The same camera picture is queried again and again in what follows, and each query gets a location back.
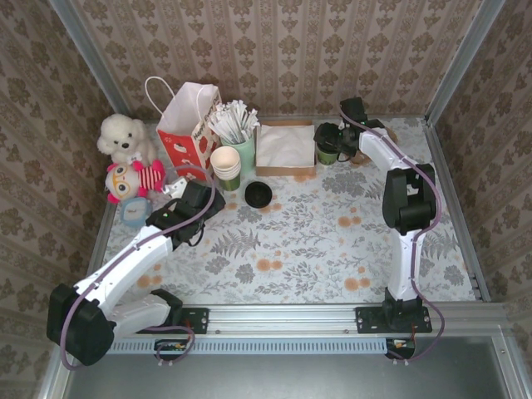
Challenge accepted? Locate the red and white paper gift bag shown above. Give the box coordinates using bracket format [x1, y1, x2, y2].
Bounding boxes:
[144, 76, 222, 183]

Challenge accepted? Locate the small blue alarm clock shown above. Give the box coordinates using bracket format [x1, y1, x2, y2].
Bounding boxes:
[120, 195, 151, 228]

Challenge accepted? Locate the mint green holder cup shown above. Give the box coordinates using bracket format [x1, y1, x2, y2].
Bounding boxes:
[220, 135, 257, 178]

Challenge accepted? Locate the pink striped plush doll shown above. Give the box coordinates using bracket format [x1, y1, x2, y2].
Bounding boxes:
[103, 158, 169, 204]

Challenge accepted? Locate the bundle of paper-wrapped straws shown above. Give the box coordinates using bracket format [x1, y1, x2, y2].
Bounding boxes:
[206, 98, 262, 145]

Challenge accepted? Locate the brown cardboard napkin box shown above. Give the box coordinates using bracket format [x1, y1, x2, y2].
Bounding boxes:
[254, 119, 318, 178]

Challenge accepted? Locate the white plush dog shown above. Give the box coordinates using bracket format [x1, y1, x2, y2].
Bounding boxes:
[96, 114, 159, 165]

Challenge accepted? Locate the floral tablecloth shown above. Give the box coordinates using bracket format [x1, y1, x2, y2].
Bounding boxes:
[101, 117, 479, 307]

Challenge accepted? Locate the aluminium table side rail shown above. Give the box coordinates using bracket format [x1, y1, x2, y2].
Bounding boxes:
[88, 201, 121, 292]
[422, 117, 492, 303]

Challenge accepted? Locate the aluminium frame post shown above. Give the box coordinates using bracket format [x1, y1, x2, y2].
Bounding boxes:
[424, 0, 506, 126]
[48, 0, 126, 121]

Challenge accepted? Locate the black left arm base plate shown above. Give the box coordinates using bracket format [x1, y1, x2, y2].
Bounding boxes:
[135, 306, 209, 335]

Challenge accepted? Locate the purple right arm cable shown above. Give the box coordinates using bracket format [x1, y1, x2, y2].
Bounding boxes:
[338, 106, 446, 367]

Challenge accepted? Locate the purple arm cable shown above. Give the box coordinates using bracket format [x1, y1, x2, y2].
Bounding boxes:
[338, 106, 446, 367]
[59, 164, 218, 370]

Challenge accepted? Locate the aluminium mounting rail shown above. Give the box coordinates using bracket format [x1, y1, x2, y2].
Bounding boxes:
[62, 302, 511, 336]

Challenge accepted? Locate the grey slotted cable duct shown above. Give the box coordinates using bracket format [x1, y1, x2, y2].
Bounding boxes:
[76, 337, 392, 356]

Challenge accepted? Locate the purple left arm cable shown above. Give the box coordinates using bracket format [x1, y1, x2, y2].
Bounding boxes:
[59, 164, 218, 370]

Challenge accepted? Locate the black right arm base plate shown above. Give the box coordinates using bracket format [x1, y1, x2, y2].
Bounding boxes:
[354, 306, 433, 335]

